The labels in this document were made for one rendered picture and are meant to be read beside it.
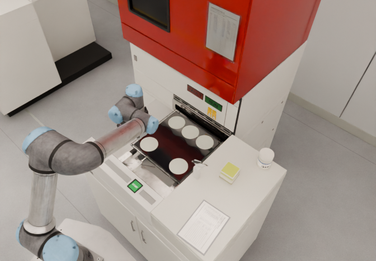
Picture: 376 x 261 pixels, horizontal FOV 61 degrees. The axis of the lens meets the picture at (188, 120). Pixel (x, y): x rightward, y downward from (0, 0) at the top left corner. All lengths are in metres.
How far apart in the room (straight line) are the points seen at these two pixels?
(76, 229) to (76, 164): 0.66
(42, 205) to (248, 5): 1.04
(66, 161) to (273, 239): 1.83
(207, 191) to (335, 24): 1.86
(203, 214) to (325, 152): 1.85
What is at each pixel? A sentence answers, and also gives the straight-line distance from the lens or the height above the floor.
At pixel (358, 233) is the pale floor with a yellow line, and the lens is 2.84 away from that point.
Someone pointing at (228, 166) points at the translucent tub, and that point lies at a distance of 1.57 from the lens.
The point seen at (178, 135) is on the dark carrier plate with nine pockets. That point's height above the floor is 0.90.
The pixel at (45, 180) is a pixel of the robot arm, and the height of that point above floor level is 1.35.
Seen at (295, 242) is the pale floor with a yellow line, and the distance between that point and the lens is 2.62.
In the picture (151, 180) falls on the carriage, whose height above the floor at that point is 0.88.
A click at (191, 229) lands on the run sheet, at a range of 1.48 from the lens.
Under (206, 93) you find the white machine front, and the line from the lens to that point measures 1.73.
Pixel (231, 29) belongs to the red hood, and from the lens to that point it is 1.34.
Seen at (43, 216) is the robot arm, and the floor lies 1.20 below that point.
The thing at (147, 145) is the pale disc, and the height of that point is 0.90.
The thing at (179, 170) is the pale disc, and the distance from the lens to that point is 1.70.
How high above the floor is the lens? 2.33
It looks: 49 degrees down
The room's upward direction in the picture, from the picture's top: 2 degrees clockwise
